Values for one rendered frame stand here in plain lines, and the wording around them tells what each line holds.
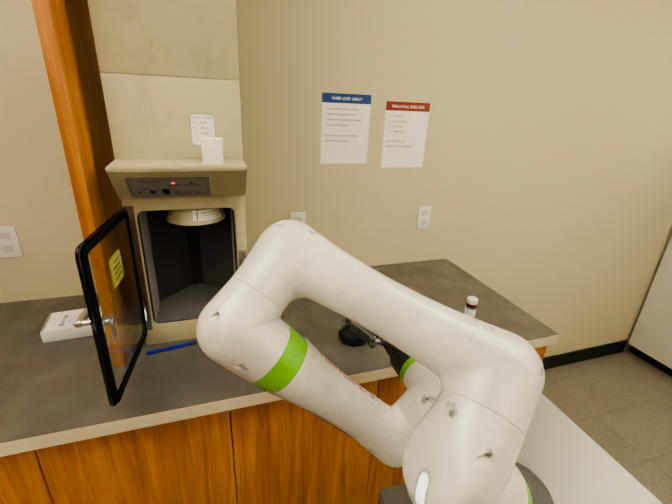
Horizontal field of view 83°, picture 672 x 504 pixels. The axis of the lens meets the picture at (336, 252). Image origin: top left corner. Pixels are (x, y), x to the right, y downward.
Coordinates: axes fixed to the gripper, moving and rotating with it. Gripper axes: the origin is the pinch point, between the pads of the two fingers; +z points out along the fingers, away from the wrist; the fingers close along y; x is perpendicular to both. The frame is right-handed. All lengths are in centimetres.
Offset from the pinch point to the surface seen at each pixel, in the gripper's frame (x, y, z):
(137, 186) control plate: -33, 59, 19
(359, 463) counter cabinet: 60, 0, -3
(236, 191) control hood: -30, 35, 21
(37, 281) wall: 14, 105, 67
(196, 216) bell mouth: -21, 46, 27
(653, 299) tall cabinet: 63, -247, 61
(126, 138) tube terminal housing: -43, 61, 26
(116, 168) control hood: -38, 62, 14
